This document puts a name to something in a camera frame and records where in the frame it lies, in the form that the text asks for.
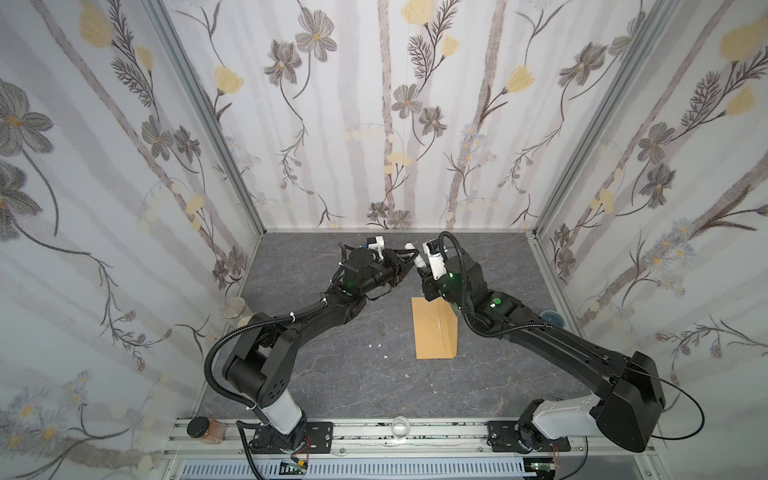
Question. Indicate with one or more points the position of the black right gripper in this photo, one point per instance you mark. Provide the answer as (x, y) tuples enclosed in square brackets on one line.
[(429, 282)]

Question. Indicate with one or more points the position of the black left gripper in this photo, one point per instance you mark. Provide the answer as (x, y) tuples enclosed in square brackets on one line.
[(391, 267)]

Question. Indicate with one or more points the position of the tan paper envelope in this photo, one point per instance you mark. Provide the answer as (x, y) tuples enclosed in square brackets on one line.
[(435, 329)]

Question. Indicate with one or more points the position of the white glue stick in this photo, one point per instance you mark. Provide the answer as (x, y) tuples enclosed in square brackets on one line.
[(416, 256)]

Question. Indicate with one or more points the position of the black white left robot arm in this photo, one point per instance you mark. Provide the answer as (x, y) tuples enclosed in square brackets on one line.
[(252, 365)]

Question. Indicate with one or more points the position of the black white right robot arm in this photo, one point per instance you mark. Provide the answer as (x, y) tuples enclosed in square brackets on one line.
[(625, 399)]

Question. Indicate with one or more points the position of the teal ceramic cup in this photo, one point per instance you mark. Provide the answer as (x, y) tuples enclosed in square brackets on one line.
[(553, 317)]

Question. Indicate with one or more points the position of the clear glass dome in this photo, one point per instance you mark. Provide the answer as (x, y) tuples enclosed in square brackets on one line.
[(400, 427)]

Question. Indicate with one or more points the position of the clear glass jar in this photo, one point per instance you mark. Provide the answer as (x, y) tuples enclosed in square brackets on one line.
[(233, 309)]

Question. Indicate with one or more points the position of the brown jar black lid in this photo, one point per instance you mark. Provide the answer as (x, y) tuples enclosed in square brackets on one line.
[(206, 430)]

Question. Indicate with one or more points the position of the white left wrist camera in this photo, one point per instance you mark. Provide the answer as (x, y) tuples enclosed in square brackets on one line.
[(376, 244)]

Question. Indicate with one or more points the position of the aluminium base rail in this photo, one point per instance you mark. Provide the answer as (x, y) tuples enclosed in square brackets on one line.
[(361, 438)]

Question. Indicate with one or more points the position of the white vented cable duct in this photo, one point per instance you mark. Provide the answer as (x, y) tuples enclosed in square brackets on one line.
[(398, 468)]

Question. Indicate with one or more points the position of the aluminium corner frame post right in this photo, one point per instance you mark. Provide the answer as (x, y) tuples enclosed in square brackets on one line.
[(629, 70)]

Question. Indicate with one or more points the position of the aluminium corner frame post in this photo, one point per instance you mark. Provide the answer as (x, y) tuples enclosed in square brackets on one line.
[(629, 70), (203, 108)]

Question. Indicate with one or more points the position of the aluminium corner frame post left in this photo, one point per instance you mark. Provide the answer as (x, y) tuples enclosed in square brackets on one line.
[(203, 108)]

